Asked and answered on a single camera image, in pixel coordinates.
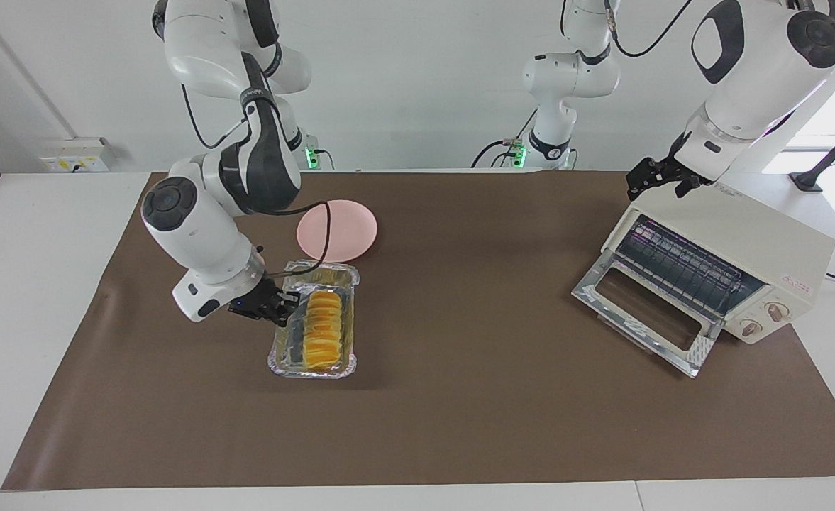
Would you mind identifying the pink round plate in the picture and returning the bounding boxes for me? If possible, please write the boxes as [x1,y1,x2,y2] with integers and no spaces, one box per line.
[297,199,378,264]

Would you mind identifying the aluminium foil tray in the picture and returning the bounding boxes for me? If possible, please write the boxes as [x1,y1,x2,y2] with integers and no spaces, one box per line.
[267,260,361,380]

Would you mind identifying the brown table mat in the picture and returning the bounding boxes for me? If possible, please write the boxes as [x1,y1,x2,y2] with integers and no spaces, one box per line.
[2,170,835,492]

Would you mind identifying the oven wire rack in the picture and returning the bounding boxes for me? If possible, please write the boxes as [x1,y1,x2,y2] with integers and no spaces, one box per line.
[614,215,753,318]

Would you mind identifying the cream toaster oven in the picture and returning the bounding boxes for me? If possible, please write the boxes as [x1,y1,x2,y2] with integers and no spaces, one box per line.
[602,181,835,346]

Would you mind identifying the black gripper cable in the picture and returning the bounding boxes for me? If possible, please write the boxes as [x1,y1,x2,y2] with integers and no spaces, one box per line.
[605,0,695,60]
[179,84,333,279]

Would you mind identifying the white wall socket box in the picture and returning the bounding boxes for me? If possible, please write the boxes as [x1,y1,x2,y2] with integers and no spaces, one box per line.
[38,137,115,173]

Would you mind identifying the black base cable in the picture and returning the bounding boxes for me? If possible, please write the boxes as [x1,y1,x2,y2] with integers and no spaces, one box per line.
[470,106,540,170]

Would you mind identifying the long black stand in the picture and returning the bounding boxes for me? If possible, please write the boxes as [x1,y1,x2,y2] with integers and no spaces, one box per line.
[790,114,835,193]

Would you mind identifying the glass oven door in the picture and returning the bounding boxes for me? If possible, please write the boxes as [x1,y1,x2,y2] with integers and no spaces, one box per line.
[571,250,727,379]

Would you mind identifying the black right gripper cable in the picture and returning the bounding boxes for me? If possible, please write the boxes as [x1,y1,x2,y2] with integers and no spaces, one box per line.
[179,84,333,279]

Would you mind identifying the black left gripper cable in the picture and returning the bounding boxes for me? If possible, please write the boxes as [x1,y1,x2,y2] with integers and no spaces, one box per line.
[605,0,695,60]

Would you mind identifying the sliced orange bread loaf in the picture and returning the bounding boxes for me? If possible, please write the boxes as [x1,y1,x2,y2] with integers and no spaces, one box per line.
[302,290,344,370]

